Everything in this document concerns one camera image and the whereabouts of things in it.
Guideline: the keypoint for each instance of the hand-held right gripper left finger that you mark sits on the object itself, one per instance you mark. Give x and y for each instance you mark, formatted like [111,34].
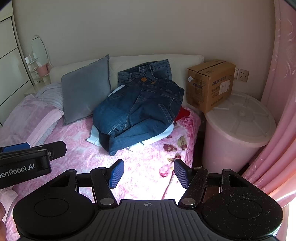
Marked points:
[116,173]

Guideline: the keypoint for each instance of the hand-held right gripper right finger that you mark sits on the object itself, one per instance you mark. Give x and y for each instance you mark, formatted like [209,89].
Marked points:
[181,173]

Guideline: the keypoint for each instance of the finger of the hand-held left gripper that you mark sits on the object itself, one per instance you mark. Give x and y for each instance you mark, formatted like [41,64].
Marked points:
[16,147]
[55,149]

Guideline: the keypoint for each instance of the dark blue jeans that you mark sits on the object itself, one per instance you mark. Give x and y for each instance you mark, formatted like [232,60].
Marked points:
[138,109]

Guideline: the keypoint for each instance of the pale pink quilt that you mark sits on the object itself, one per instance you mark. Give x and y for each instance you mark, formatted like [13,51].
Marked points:
[27,118]

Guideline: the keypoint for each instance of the light blue garment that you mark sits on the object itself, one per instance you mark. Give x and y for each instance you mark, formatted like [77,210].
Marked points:
[94,136]

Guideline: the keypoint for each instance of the lilac striped pillow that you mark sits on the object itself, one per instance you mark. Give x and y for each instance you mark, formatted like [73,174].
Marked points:
[50,95]

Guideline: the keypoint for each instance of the red garment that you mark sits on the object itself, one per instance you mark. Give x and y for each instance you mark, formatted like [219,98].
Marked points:
[182,113]

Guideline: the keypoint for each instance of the grey pillow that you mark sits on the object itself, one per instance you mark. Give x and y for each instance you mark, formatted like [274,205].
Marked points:
[85,90]

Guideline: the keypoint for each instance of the white plastic bin with lid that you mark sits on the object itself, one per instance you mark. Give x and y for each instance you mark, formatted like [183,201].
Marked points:
[233,129]

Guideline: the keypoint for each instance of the small white shelf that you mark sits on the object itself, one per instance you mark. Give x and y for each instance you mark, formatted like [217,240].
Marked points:
[32,67]

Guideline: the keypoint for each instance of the cream wardrobe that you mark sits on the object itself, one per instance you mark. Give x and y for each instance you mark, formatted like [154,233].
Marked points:
[11,58]

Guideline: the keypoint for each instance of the cardboard box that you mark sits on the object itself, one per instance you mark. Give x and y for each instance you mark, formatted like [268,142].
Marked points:
[210,85]

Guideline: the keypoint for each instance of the oval mirror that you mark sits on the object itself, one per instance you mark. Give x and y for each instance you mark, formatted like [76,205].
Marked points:
[39,49]

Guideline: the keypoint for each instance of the faded blue jeans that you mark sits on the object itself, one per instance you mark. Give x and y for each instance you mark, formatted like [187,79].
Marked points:
[148,69]

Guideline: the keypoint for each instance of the pink curtain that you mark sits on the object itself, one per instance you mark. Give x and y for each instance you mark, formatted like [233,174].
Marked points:
[277,115]

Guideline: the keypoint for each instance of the white wall socket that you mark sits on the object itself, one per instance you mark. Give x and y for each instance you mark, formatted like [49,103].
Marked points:
[241,75]

